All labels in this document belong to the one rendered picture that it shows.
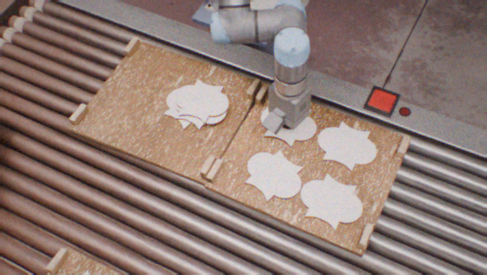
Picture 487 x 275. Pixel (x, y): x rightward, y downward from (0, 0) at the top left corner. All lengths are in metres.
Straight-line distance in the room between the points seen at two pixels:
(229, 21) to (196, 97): 0.28
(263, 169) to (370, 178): 0.26
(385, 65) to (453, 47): 0.37
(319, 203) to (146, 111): 0.53
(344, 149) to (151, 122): 0.51
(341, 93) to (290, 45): 0.40
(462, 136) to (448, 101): 1.27
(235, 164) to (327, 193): 0.24
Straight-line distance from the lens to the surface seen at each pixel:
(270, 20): 1.27
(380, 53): 2.91
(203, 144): 1.41
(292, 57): 1.18
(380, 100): 1.52
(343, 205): 1.32
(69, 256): 1.34
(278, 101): 1.33
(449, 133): 1.52
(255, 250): 1.28
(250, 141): 1.41
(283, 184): 1.33
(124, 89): 1.56
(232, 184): 1.34
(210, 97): 1.47
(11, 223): 1.45
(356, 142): 1.41
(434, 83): 2.84
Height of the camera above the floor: 2.11
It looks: 57 degrees down
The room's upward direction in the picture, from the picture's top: 5 degrees counter-clockwise
